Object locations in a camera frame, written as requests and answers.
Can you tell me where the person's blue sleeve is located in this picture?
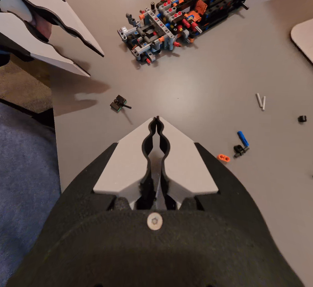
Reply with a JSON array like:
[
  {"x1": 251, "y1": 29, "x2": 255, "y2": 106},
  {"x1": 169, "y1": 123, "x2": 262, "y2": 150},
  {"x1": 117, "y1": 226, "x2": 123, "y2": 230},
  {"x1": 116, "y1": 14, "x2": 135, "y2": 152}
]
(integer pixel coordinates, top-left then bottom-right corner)
[{"x1": 0, "y1": 103, "x2": 62, "y2": 287}]

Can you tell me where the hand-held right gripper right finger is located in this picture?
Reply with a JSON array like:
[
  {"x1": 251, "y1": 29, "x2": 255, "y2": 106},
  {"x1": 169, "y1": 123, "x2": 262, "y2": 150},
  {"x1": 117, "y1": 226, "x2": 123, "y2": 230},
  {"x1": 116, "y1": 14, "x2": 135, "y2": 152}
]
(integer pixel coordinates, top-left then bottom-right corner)
[{"x1": 158, "y1": 116, "x2": 218, "y2": 209}]

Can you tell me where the blue lego pin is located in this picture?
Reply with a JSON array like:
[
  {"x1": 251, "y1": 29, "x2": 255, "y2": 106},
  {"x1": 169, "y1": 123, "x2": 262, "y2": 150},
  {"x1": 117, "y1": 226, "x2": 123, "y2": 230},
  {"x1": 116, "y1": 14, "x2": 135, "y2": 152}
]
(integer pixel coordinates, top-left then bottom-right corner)
[{"x1": 237, "y1": 131, "x2": 249, "y2": 147}]

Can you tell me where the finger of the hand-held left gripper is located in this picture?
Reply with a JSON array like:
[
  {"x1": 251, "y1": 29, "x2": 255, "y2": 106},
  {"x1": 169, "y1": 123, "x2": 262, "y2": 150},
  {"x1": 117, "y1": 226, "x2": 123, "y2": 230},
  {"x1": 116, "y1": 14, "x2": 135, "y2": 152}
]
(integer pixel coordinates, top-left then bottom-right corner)
[
  {"x1": 0, "y1": 0, "x2": 105, "y2": 58},
  {"x1": 0, "y1": 12, "x2": 90, "y2": 77}
]

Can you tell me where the black lego connector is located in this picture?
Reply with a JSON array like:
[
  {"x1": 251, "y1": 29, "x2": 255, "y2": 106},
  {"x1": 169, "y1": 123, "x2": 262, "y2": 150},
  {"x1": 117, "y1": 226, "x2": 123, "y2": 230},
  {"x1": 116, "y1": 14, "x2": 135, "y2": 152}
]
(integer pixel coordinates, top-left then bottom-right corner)
[{"x1": 233, "y1": 145, "x2": 250, "y2": 158}]

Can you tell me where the black lego piece with axle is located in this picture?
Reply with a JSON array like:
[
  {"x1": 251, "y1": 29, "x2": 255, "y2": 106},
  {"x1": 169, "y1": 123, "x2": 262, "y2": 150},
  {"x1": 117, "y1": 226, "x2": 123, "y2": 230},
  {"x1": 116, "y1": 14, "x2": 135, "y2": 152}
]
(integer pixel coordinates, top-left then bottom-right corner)
[{"x1": 110, "y1": 95, "x2": 132, "y2": 113}]

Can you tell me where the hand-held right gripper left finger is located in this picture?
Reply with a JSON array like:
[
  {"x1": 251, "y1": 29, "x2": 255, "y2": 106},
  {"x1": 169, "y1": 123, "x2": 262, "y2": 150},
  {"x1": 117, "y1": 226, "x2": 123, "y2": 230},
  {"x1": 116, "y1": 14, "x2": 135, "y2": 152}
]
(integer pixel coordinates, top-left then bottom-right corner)
[{"x1": 93, "y1": 117, "x2": 157, "y2": 209}]

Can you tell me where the grey monitor stand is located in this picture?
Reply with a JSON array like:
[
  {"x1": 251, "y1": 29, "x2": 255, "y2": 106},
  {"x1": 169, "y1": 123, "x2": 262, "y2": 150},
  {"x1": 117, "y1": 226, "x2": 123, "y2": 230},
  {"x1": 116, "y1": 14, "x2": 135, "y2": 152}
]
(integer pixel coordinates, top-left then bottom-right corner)
[{"x1": 290, "y1": 18, "x2": 313, "y2": 65}]

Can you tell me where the multicoloured lego car chassis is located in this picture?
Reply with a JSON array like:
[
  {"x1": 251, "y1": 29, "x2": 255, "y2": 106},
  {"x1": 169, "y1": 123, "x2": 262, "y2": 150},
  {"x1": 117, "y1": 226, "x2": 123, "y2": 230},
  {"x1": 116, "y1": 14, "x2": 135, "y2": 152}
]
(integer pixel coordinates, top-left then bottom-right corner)
[{"x1": 117, "y1": 0, "x2": 251, "y2": 65}]

